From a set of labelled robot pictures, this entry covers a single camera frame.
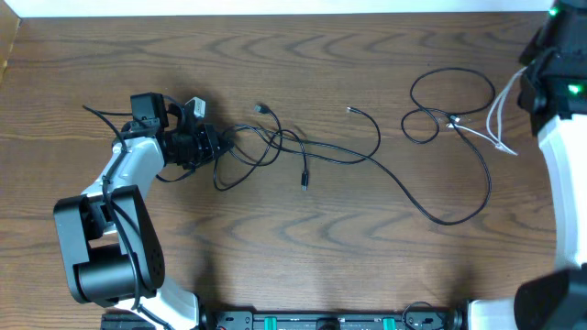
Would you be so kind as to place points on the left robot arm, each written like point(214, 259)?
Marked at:
point(110, 250)

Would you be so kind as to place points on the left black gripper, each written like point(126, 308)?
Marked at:
point(207, 133)

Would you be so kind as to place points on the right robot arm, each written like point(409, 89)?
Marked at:
point(553, 92)

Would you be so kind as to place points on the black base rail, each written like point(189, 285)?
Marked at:
point(418, 319)

